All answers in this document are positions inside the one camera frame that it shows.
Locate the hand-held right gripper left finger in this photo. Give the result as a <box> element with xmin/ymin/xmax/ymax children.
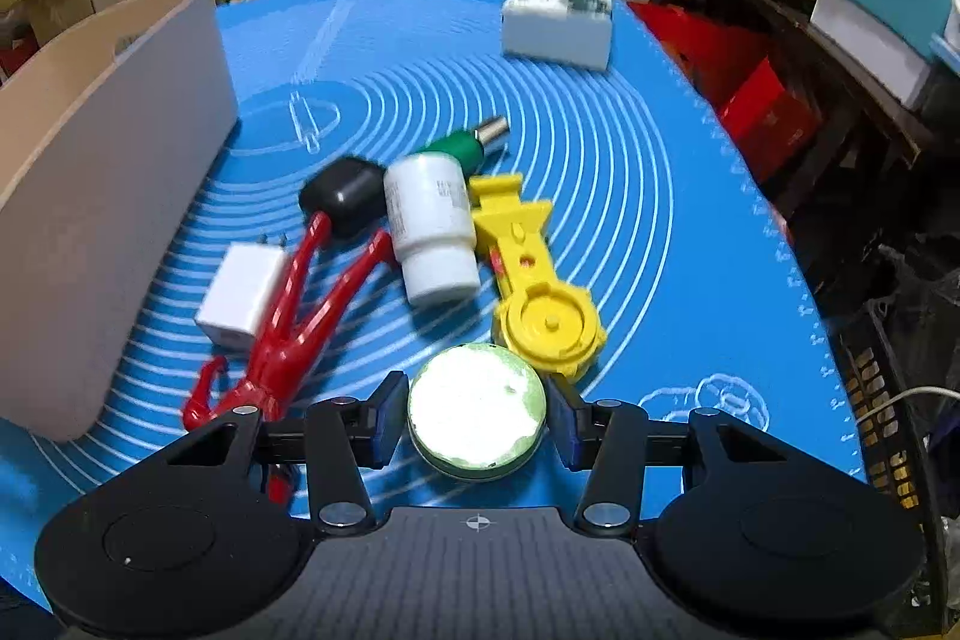
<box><xmin>161</xmin><ymin>371</ymin><xmax>410</xmax><ymax>532</ymax></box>

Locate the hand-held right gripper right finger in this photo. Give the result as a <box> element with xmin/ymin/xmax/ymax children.
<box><xmin>546</xmin><ymin>377</ymin><xmax>796</xmax><ymax>534</ymax></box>

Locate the round green tin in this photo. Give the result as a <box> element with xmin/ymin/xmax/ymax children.
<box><xmin>407</xmin><ymin>344</ymin><xmax>548</xmax><ymax>480</ymax></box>

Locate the yellow plastic tool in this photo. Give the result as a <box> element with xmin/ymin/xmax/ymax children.
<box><xmin>469</xmin><ymin>175</ymin><xmax>607</xmax><ymax>380</ymax></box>

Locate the green bottle with silver cap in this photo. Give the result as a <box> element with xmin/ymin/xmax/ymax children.
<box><xmin>416</xmin><ymin>116</ymin><xmax>511</xmax><ymax>180</ymax></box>

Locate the beige storage bin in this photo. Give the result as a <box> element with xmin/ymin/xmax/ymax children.
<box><xmin>0</xmin><ymin>0</ymin><xmax>239</xmax><ymax>442</ymax></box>

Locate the white charger plug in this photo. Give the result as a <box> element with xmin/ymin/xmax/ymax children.
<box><xmin>195</xmin><ymin>233</ymin><xmax>290</xmax><ymax>354</ymax></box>

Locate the white plastic bottle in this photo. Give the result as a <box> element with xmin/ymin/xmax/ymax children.
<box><xmin>384</xmin><ymin>152</ymin><xmax>479</xmax><ymax>307</ymax></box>

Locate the black earbud case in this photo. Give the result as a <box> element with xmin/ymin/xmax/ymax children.
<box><xmin>298</xmin><ymin>157</ymin><xmax>391</xmax><ymax>238</ymax></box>

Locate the blue baking mat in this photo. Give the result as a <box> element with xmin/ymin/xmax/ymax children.
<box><xmin>0</xmin><ymin>0</ymin><xmax>871</xmax><ymax>611</ymax></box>

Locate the black plastic crate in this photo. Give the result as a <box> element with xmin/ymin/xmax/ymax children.
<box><xmin>836</xmin><ymin>299</ymin><xmax>960</xmax><ymax>633</ymax></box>

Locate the red box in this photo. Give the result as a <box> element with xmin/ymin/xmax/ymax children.
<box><xmin>716</xmin><ymin>56</ymin><xmax>822</xmax><ymax>184</ymax></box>

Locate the dark wooden side table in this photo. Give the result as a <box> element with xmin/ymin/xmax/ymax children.
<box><xmin>649</xmin><ymin>0</ymin><xmax>938</xmax><ymax>221</ymax></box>

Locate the white cable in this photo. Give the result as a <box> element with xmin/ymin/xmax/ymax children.
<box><xmin>855</xmin><ymin>385</ymin><xmax>960</xmax><ymax>422</ymax></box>

